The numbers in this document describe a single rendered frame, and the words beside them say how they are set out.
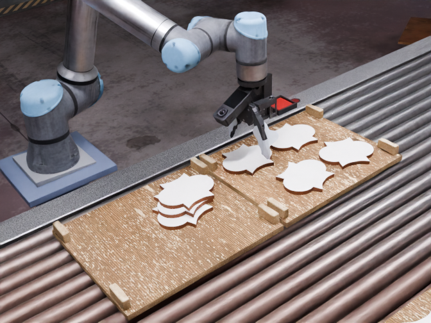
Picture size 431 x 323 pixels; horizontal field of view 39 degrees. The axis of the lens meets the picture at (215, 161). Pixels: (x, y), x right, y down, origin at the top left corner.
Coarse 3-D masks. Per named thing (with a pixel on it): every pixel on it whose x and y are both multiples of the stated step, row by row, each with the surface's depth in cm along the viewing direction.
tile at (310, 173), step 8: (304, 160) 156; (312, 160) 155; (288, 168) 153; (296, 168) 153; (304, 168) 153; (312, 168) 152; (320, 168) 152; (280, 176) 150; (288, 176) 150; (296, 176) 150; (304, 176) 150; (312, 176) 149; (320, 176) 149; (328, 176) 149; (288, 184) 147; (296, 184) 147; (304, 184) 147; (312, 184) 147; (320, 184) 146; (296, 192) 145; (304, 192) 145
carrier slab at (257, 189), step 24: (288, 120) 176; (312, 120) 175; (240, 144) 167; (312, 144) 164; (264, 168) 156; (336, 168) 154; (360, 168) 153; (384, 168) 154; (240, 192) 148; (264, 192) 147; (288, 192) 146; (312, 192) 146; (336, 192) 145
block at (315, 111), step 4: (308, 104) 178; (308, 108) 177; (312, 108) 176; (316, 108) 175; (320, 108) 175; (308, 112) 178; (312, 112) 176; (316, 112) 175; (320, 112) 174; (316, 116) 175; (320, 116) 174
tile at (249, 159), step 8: (232, 152) 161; (240, 152) 161; (248, 152) 161; (256, 152) 160; (224, 160) 158; (232, 160) 158; (240, 160) 158; (248, 160) 157; (256, 160) 157; (264, 160) 157; (224, 168) 156; (232, 168) 155; (240, 168) 155; (248, 168) 154; (256, 168) 154
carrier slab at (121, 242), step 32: (224, 192) 148; (64, 224) 142; (96, 224) 141; (128, 224) 140; (224, 224) 138; (256, 224) 137; (96, 256) 132; (128, 256) 131; (160, 256) 130; (192, 256) 130; (224, 256) 129; (128, 288) 123; (160, 288) 122; (128, 320) 118
